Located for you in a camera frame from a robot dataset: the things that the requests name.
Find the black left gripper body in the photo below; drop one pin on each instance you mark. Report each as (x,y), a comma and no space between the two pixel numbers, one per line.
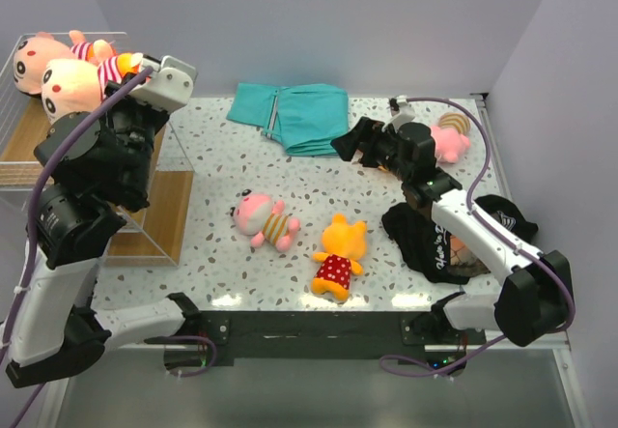
(135,122)

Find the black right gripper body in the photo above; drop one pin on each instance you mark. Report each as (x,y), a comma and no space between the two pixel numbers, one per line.
(381,154)

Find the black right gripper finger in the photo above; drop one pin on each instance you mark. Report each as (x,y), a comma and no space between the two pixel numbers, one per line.
(366,129)
(347,145)

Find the pink pig toy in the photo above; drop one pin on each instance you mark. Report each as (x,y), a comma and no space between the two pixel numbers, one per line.
(451,137)

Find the face-up doll orange hat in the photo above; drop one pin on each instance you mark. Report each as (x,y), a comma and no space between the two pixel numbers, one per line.
(78,86)

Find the pink pig striped shirt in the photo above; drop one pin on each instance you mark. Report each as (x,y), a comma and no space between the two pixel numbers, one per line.
(264,220)

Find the black-haired doll orange pants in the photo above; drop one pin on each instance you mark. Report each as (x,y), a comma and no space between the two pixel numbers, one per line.
(33,54)

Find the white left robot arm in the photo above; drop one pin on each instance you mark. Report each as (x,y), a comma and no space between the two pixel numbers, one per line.
(94,166)

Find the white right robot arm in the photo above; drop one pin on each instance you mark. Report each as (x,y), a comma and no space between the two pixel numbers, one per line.
(536,295)

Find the folded teal cloth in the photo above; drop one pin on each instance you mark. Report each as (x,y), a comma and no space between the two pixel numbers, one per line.
(303,119)

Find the orange bear polka dress front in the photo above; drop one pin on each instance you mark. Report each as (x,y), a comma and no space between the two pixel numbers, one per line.
(344,245)

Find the black printed garment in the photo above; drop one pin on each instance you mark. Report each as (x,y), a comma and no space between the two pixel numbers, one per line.
(437,254)

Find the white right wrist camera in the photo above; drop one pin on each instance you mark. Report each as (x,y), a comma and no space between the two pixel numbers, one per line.
(402,112)

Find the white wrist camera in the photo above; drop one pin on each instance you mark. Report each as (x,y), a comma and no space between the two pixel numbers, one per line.
(402,112)
(169,86)

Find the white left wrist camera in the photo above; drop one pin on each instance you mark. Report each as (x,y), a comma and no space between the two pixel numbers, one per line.
(169,86)

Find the white wire wooden shelf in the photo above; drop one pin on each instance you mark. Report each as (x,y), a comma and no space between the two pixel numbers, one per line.
(150,237)

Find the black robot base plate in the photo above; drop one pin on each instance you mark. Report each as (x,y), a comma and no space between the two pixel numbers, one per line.
(320,334)

